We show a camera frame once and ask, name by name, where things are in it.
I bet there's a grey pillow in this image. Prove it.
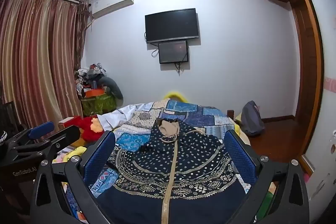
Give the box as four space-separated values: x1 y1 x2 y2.
98 76 124 106

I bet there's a yellow rounded object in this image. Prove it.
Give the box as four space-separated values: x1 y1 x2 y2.
164 91 187 103

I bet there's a black chair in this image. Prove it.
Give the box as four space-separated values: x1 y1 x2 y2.
0 101 27 135

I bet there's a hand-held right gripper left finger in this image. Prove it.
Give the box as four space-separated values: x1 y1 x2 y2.
30 130 116 224

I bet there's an orange box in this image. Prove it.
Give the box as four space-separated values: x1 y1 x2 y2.
85 88 106 98

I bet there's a red plush toy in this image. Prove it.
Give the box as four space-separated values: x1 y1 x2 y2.
67 115 104 142

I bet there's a white door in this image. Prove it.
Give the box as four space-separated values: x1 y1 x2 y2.
294 0 336 201

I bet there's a large black wall television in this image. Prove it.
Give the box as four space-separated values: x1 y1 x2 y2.
144 8 200 44

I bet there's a yellow plush toy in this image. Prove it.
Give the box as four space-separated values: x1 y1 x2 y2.
52 146 87 164

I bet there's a navy patterned robe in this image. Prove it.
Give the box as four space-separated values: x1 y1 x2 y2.
94 119 247 224

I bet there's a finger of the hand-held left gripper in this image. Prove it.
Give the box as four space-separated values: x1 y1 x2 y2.
16 126 80 159
10 121 55 147

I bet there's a white air conditioner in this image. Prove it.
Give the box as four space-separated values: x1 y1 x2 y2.
89 0 134 20

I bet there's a blue patchwork quilt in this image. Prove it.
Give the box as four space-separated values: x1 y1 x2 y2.
66 99 252 224

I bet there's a white cloth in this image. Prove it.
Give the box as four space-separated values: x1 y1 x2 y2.
98 103 155 130

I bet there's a pile of clothes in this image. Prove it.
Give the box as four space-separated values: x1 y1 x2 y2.
75 63 108 90

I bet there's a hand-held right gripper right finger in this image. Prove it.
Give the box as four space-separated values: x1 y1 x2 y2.
224 130 310 224

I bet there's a grey backpack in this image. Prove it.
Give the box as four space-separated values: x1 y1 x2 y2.
240 101 265 136

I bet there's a green patterned storage box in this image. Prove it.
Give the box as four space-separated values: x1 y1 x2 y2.
80 93 117 117

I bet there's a small black wall monitor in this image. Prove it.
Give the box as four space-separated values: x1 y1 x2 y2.
158 40 189 64

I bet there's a wooden door frame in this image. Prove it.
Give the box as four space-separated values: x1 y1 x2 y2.
286 0 324 180

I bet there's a striped brown curtain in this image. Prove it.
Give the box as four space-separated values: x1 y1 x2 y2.
0 0 88 132

